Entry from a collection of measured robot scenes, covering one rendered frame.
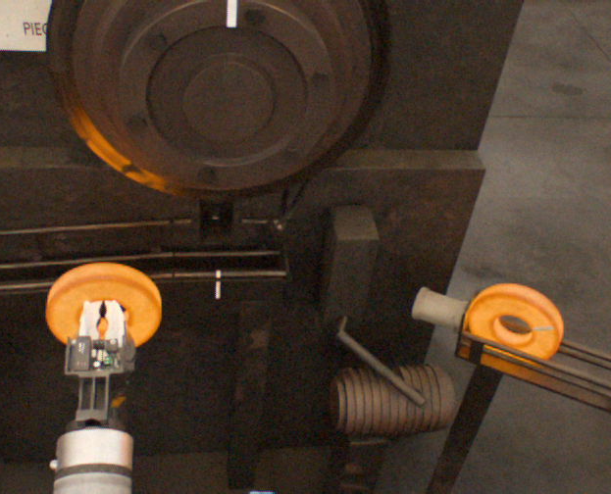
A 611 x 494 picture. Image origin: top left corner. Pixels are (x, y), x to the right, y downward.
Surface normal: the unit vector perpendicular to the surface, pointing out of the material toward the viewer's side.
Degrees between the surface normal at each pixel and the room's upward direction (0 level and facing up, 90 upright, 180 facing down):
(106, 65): 90
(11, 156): 0
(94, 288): 89
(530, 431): 0
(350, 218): 0
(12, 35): 90
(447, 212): 90
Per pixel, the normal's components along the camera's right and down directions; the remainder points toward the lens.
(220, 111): 0.13, 0.68
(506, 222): 0.10, -0.73
